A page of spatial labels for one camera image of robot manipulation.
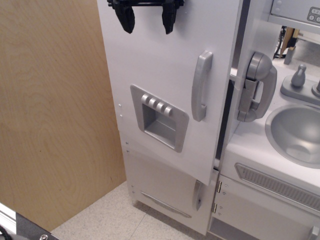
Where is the white toy fridge cabinet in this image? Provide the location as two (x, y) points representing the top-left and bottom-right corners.
(214, 0), (280, 172)

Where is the grey freezer door handle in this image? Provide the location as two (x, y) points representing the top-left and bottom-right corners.
(191, 180), (203, 211)

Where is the grey oven vent panel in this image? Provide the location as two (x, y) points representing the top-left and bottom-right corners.
(234, 163), (320, 212)

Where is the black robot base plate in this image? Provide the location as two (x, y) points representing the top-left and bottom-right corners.
(0, 211), (59, 240)

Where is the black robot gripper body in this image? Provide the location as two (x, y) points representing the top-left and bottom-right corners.
(107, 0), (185, 8)

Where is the grey toy sink basin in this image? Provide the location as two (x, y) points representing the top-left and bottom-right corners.
(265, 104), (320, 169)

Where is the white oven door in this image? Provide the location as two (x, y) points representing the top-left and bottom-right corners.
(209, 175), (320, 240)

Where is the white lower freezer door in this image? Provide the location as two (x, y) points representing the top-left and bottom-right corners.
(123, 148), (219, 235)

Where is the grey fridge door handle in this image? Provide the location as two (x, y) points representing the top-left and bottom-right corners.
(191, 50), (213, 122)

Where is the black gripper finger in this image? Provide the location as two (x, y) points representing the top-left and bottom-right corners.
(162, 5), (177, 35)
(113, 4), (135, 34)

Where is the toy microwave with keypad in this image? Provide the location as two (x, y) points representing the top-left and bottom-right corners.
(268, 0), (320, 27)

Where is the grey toy telephone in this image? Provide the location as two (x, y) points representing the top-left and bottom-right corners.
(237, 52), (277, 122)

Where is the grey ice dispenser panel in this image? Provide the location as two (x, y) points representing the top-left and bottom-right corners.
(130, 84), (189, 153)

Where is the white toy fridge door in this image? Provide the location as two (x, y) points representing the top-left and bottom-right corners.
(97, 0), (242, 185)

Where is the grey toy faucet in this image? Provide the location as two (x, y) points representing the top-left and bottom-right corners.
(280, 64), (320, 106)

